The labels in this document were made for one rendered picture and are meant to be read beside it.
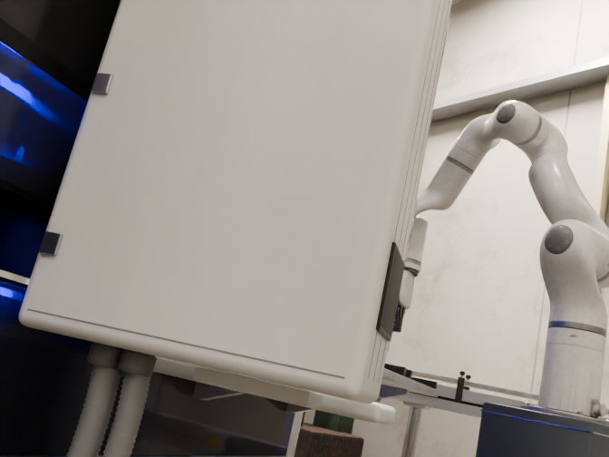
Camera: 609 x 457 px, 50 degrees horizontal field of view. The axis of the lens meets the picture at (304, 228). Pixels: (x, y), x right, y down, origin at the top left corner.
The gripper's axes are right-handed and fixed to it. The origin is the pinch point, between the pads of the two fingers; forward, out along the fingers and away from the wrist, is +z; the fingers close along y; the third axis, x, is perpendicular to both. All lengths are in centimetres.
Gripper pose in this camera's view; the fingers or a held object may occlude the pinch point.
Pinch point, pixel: (395, 324)
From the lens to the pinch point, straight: 187.2
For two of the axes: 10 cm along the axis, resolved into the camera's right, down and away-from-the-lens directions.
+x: 9.0, 0.9, -4.3
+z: -2.1, 9.5, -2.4
